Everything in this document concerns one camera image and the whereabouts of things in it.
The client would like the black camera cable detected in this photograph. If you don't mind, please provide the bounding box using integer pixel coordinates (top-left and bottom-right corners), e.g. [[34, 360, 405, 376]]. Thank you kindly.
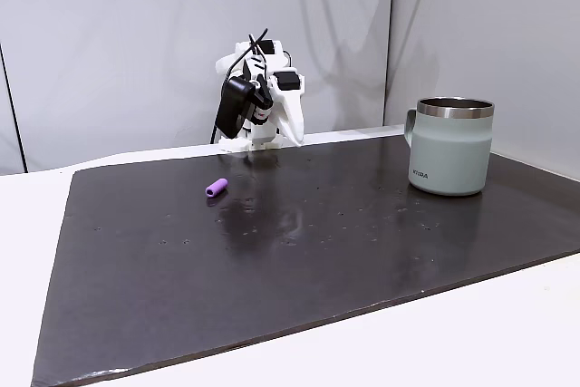
[[208, 28, 269, 145]]

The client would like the black oval camera box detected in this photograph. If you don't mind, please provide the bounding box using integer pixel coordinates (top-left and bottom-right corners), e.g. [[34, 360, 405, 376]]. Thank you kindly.
[[215, 75, 256, 140]]

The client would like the black table mat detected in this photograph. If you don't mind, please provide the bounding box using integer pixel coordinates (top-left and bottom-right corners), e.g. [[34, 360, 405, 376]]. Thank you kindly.
[[30, 135, 580, 387]]

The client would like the purple pen grip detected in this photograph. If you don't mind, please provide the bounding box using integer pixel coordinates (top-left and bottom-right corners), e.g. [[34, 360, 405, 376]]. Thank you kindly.
[[205, 177, 229, 198]]

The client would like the pale green steel mug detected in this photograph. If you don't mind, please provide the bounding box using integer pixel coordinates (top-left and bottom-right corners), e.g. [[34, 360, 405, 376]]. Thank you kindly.
[[402, 96, 496, 197]]

